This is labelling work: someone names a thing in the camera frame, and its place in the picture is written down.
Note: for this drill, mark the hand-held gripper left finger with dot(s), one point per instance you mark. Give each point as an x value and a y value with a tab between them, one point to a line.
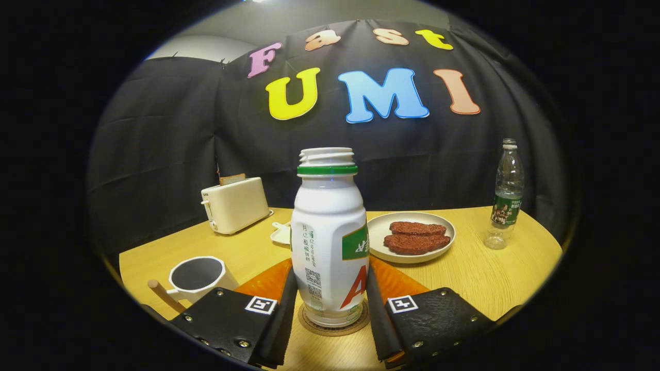
281	330

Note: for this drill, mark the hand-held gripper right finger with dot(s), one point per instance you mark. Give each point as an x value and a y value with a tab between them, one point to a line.
379	330

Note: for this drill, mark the round cork coaster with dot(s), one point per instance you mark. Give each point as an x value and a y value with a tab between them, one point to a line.
335	331

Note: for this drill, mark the white juice bottle green label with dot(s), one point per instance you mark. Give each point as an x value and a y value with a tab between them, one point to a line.
325	226

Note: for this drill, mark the clear plastic water bottle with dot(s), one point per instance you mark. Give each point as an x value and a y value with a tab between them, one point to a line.
508	196

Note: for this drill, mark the brown meat patty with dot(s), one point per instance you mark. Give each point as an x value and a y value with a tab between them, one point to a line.
417	228
415	243

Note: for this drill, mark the divided white bean dish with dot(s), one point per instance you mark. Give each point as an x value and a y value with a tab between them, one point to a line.
282	234

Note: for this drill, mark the round beige plate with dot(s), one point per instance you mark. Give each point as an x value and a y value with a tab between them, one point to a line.
379	232

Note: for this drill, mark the wooden table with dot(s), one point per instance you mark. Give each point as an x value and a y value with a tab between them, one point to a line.
484	278

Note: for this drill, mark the cream toaster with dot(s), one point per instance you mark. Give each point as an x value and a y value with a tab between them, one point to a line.
234	206

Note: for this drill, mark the toast slice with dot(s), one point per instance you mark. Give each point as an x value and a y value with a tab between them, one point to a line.
232	179

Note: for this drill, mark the black backdrop cloth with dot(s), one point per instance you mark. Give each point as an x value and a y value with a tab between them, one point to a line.
170	129

